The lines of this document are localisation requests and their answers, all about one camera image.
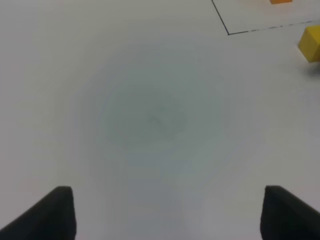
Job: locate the yellow block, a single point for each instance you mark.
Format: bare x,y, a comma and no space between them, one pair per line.
309,44

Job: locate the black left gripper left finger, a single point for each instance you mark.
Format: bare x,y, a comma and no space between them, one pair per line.
51,218

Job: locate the orange template block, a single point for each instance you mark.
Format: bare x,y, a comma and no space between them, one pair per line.
275,2

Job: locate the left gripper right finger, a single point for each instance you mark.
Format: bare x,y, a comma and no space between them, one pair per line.
286,217

